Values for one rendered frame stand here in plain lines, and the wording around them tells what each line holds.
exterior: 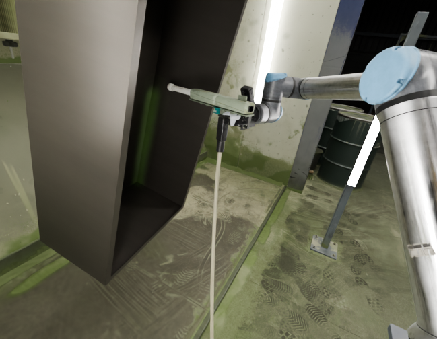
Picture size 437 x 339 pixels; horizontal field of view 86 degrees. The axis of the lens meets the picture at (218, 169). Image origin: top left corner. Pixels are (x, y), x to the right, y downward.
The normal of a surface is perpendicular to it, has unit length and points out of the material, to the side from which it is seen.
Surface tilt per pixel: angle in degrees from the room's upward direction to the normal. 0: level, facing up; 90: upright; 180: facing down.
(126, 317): 0
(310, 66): 90
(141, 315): 0
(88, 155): 90
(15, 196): 57
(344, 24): 90
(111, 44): 90
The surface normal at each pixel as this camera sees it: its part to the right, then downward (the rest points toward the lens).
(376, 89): -0.96, -0.12
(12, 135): 0.80, -0.24
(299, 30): -0.47, 0.33
